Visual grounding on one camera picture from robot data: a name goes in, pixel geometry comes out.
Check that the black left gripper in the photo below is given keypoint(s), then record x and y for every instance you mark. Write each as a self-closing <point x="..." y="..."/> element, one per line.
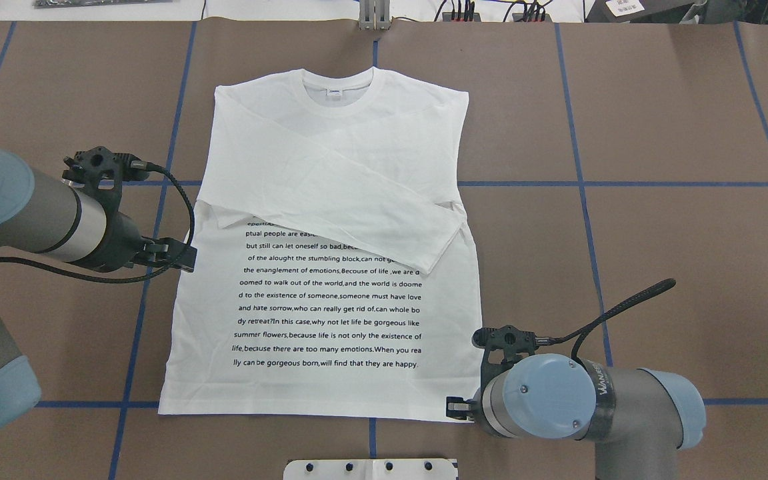
<point x="122" y="240"/>

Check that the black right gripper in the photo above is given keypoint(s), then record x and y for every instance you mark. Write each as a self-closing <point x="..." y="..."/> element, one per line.
<point x="457" y="406"/>

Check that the white long-sleeve printed shirt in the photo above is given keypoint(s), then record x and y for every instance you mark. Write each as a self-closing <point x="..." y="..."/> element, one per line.
<point x="336" y="274"/>

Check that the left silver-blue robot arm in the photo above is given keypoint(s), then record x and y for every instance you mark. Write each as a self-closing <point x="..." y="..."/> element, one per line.
<point x="73" y="227"/>

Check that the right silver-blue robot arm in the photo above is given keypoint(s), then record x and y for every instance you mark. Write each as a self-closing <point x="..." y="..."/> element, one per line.
<point x="638" y="419"/>

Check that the white camera stand column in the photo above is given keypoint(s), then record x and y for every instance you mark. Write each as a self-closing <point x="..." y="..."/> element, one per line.
<point x="419" y="468"/>

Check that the aluminium frame post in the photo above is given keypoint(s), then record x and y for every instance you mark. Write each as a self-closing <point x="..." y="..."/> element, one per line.
<point x="374" y="15"/>

